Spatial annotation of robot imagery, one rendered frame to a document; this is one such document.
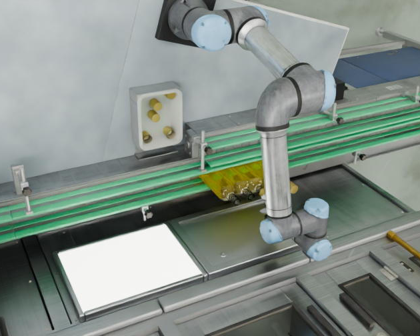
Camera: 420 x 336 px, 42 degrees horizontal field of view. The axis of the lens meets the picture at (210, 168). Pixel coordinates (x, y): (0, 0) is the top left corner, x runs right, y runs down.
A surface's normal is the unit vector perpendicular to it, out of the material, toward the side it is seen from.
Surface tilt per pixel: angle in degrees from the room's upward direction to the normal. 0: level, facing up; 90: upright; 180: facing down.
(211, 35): 10
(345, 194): 90
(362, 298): 90
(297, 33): 0
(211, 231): 90
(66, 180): 90
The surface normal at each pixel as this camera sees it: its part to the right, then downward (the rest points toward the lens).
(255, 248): 0.01, -0.87
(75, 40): 0.46, 0.44
